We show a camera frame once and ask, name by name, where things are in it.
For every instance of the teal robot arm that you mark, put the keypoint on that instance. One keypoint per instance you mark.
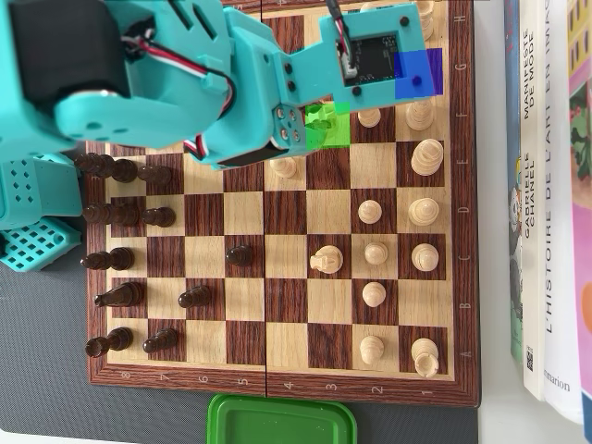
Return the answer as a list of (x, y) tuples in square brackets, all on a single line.
[(176, 46)]

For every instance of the white wooden king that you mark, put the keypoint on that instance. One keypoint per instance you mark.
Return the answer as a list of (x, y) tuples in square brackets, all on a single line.
[(426, 158)]

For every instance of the wooden chessboard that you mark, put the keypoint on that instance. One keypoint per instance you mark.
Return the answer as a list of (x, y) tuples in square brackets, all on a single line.
[(287, 213)]

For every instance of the dark wooden bishop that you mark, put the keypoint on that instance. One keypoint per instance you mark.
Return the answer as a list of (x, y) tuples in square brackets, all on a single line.
[(115, 258)]

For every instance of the dark wooden queen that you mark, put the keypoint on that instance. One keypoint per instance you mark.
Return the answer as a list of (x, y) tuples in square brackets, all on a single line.
[(115, 214)]

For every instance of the white wooden queen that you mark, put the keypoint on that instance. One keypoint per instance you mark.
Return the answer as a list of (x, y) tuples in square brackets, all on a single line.
[(423, 212)]

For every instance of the dark wooden pawn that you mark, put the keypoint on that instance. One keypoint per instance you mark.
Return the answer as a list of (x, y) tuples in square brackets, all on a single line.
[(162, 340), (159, 217), (239, 255), (155, 176), (196, 296)]

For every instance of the white wooden bishop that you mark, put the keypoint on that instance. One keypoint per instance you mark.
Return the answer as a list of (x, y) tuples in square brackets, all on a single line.
[(424, 257), (419, 115)]

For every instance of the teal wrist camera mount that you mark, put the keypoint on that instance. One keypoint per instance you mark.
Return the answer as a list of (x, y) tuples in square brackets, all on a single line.
[(319, 69)]

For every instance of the dark wooden rook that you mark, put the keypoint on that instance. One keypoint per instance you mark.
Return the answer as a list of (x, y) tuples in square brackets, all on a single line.
[(113, 340)]

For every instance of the green plastic container lid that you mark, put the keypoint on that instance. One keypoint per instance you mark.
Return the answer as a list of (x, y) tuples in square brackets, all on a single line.
[(277, 421)]

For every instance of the white wooden pawn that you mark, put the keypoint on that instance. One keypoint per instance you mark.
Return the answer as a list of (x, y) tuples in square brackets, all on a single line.
[(368, 6), (370, 212), (371, 348), (373, 294), (369, 118), (284, 168), (375, 253)]

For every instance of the dark grey mat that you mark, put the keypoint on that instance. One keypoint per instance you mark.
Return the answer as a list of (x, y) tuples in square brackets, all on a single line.
[(41, 347)]

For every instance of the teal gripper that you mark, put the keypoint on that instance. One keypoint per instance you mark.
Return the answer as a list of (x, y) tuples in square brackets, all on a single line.
[(288, 123)]

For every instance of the pink colourful book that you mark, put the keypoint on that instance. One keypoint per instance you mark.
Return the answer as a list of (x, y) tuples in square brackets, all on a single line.
[(583, 231)]

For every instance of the blue book with panda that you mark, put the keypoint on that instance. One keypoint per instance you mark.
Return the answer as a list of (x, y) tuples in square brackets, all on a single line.
[(511, 69)]

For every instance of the white wooden rook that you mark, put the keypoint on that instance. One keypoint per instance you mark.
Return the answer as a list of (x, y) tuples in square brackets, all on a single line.
[(424, 353), (426, 23)]

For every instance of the dark wooden king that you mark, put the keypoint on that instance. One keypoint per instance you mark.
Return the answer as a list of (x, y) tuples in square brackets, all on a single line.
[(111, 168)]

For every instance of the white Histoire de l'Art book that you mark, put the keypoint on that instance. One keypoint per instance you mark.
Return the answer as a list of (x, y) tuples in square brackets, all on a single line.
[(557, 231)]

